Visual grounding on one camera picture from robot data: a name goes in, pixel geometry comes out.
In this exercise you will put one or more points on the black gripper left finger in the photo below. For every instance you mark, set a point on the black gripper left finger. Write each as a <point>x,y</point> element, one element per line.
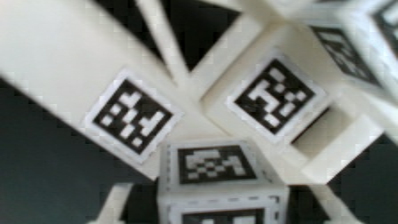
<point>109,216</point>

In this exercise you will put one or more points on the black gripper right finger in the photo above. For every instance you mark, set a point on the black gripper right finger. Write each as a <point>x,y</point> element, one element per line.
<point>336,210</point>

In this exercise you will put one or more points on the small white cube nut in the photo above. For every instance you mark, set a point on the small white cube nut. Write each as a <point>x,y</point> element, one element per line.
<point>219,185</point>

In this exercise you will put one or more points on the white chair back frame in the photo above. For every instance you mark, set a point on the white chair back frame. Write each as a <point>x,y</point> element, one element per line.
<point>137,102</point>

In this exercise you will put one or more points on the white cube nut with tag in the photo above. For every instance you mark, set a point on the white cube nut with tag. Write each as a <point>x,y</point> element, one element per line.
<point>354,25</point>

